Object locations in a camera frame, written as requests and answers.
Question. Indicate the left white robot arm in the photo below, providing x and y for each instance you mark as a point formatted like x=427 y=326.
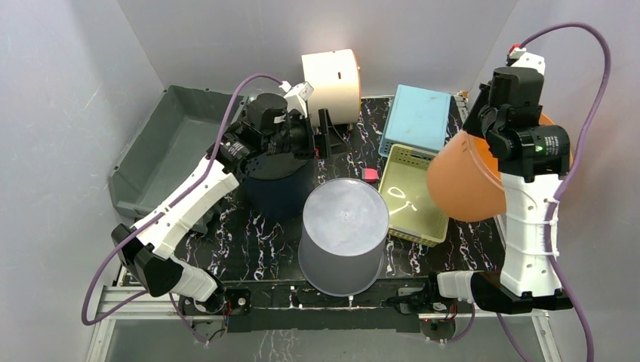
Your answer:
x=146 y=249

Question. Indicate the cream cylindrical container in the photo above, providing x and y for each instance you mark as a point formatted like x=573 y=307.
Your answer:
x=335 y=78

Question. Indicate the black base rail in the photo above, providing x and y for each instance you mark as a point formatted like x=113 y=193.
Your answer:
x=389 y=303

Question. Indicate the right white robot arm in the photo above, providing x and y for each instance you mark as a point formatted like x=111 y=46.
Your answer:
x=527 y=280

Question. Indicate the dark blue bucket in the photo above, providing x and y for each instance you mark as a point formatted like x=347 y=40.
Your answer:
x=279 y=188

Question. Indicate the light grey plastic bucket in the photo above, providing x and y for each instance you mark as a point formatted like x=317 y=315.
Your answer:
x=345 y=225

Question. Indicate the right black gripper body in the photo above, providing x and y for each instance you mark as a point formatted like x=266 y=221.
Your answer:
x=480 y=123

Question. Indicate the light blue plastic basket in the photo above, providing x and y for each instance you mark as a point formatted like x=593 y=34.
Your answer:
x=417 y=118

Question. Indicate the yellow plastic basket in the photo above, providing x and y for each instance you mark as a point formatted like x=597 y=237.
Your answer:
x=413 y=215

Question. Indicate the small pink eraser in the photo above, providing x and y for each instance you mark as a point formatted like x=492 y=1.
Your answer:
x=369 y=175

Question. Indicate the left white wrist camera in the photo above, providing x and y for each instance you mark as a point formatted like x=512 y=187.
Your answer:
x=297 y=96

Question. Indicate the grey plastic bin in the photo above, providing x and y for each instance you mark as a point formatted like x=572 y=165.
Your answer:
x=165 y=149

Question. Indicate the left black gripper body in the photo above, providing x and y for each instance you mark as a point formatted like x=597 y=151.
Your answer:
x=296 y=139

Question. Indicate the orange plastic bucket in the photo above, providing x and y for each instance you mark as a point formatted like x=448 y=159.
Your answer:
x=465 y=180

